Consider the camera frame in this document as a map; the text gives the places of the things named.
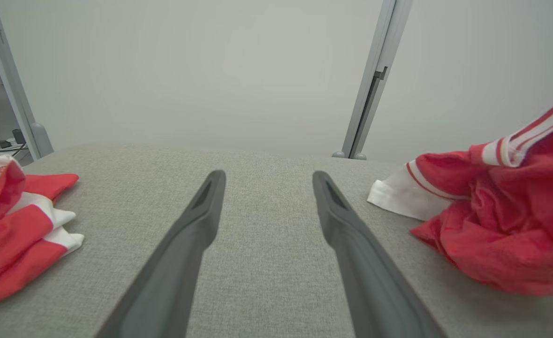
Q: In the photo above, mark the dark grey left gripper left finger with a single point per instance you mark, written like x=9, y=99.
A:
x=173, y=272

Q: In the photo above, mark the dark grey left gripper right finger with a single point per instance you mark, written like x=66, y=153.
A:
x=370, y=281

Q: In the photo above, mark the red jersey with white trim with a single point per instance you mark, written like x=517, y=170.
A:
x=506, y=225

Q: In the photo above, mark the red shorts with white stripes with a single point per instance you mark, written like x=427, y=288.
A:
x=13, y=239

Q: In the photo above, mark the black power adapter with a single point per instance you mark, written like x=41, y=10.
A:
x=18, y=136

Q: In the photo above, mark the grey partition post with feet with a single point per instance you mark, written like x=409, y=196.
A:
x=379, y=56

